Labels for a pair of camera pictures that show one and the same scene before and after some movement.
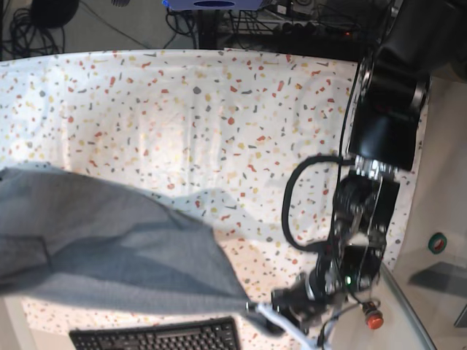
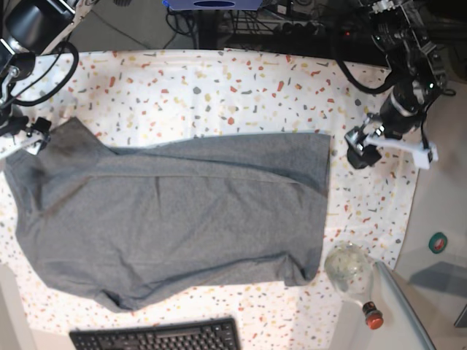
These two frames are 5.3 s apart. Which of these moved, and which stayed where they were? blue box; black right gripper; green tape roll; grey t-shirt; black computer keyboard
Moved: grey t-shirt; black right gripper
Stayed: black computer keyboard; green tape roll; blue box
